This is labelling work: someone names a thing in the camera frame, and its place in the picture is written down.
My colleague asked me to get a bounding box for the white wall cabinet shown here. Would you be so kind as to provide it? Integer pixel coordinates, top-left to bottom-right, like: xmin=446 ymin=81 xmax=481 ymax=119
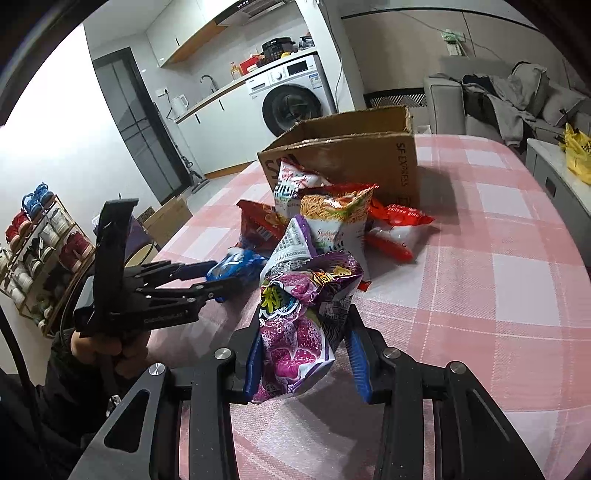
xmin=148 ymin=0 xmax=232 ymax=68

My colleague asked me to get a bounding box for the yellow plastic bag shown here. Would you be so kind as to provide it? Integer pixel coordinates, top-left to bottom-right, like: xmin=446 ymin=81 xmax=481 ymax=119
xmin=558 ymin=122 xmax=591 ymax=181

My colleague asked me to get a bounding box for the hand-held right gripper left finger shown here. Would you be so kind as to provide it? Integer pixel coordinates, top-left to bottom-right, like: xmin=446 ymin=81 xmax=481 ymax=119
xmin=69 ymin=318 xmax=265 ymax=480

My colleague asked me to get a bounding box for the shoe rack with shoes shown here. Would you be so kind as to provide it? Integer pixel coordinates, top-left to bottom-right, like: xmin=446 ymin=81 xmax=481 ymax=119
xmin=0 ymin=182 xmax=95 ymax=333

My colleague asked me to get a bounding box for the white base cabinet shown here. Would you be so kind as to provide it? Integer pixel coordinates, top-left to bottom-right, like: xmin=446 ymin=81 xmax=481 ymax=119
xmin=175 ymin=88 xmax=278 ymax=178

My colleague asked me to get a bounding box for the dark glass door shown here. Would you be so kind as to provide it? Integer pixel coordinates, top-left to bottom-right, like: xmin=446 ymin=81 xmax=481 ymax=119
xmin=92 ymin=46 xmax=190 ymax=204

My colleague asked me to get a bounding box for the white washing machine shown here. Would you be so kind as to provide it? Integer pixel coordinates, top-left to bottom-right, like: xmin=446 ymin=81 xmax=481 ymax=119
xmin=244 ymin=53 xmax=338 ymax=139

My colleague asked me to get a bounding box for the dark red snack packet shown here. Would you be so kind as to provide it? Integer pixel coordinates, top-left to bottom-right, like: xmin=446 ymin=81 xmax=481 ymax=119
xmin=236 ymin=198 xmax=289 ymax=254

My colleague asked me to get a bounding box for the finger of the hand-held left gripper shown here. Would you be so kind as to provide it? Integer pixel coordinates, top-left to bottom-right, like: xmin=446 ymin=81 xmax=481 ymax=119
xmin=124 ymin=260 xmax=220 ymax=283
xmin=139 ymin=277 xmax=252 ymax=308

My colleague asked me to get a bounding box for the black pressure cooker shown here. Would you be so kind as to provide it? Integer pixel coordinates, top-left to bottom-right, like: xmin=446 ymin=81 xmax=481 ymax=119
xmin=262 ymin=37 xmax=296 ymax=63

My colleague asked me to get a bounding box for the glossy red snack packet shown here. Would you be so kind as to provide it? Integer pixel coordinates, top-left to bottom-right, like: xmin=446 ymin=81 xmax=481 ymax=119
xmin=367 ymin=202 xmax=435 ymax=228

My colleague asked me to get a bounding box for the red box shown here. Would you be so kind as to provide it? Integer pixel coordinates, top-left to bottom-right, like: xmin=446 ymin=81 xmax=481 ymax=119
xmin=240 ymin=53 xmax=266 ymax=75

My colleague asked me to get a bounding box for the white power strip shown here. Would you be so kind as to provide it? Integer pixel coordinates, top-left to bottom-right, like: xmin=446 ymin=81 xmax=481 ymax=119
xmin=441 ymin=28 xmax=465 ymax=57

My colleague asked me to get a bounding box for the white and red snack packet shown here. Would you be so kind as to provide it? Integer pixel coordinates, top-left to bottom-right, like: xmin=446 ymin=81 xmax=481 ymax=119
xmin=365 ymin=225 xmax=416 ymax=265

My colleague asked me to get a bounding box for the dark clothing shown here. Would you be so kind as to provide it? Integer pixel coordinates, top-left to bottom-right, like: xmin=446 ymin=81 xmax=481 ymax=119
xmin=463 ymin=74 xmax=498 ymax=99

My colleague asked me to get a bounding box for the orange noodle snack packet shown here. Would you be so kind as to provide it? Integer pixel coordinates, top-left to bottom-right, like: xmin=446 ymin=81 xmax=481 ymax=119
xmin=299 ymin=184 xmax=380 ymax=292

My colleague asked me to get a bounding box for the printed floor cardboard box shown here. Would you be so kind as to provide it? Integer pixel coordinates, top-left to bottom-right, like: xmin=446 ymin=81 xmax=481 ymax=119
xmin=139 ymin=195 xmax=194 ymax=247

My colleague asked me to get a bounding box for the wooden shoe rack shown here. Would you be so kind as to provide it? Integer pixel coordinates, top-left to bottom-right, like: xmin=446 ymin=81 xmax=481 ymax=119
xmin=0 ymin=194 xmax=98 ymax=337

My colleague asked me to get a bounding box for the grey sofa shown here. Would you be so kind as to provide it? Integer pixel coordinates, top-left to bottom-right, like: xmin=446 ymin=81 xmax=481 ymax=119
xmin=424 ymin=55 xmax=591 ymax=153

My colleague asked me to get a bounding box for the range hood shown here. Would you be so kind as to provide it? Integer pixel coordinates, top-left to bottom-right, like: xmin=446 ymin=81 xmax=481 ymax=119
xmin=217 ymin=0 xmax=289 ymax=28

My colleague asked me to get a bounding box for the white side table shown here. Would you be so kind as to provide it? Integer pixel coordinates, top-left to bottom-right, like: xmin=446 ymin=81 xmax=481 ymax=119
xmin=526 ymin=138 xmax=591 ymax=241

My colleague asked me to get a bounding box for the patterned black panel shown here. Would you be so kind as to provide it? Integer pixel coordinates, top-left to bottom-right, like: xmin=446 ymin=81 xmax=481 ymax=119
xmin=363 ymin=90 xmax=428 ymax=112

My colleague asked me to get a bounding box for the black cable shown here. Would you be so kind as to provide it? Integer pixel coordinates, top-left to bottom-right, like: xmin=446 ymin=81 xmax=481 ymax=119
xmin=0 ymin=305 xmax=26 ymax=377

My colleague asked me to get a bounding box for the person's left hand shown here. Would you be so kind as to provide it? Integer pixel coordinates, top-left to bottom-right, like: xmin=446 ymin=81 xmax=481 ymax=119
xmin=69 ymin=330 xmax=151 ymax=380

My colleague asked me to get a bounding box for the grey clothing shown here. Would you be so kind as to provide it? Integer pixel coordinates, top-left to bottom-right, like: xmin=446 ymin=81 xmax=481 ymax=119
xmin=462 ymin=62 xmax=550 ymax=146

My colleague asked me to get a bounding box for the white newsprint snack packet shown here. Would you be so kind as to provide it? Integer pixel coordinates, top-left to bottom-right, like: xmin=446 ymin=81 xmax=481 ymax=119
xmin=270 ymin=215 xmax=321 ymax=282

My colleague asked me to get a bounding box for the blue cookie packet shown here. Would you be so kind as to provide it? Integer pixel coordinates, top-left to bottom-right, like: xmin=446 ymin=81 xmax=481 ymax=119
xmin=205 ymin=248 xmax=271 ymax=303

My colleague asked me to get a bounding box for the person's left forearm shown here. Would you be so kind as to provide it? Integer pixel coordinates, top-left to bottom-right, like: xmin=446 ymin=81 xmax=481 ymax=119
xmin=0 ymin=335 xmax=121 ymax=480

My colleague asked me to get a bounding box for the white red-print snack packet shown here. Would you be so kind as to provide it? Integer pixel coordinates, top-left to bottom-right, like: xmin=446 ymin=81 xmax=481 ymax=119
xmin=272 ymin=159 xmax=334 ymax=220

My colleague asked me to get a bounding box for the grey cushion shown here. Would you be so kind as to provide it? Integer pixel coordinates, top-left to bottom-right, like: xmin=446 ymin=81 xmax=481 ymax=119
xmin=542 ymin=88 xmax=587 ymax=127

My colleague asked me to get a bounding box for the purple snack packet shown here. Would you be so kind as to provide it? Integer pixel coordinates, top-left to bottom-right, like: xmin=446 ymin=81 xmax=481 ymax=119
xmin=256 ymin=253 xmax=365 ymax=404

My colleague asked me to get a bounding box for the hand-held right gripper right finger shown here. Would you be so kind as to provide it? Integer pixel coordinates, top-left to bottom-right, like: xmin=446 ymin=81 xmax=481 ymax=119
xmin=344 ymin=307 xmax=546 ymax=480

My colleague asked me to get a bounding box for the brown cardboard box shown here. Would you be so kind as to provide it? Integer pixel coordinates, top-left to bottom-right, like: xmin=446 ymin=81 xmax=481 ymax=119
xmin=257 ymin=105 xmax=422 ymax=217

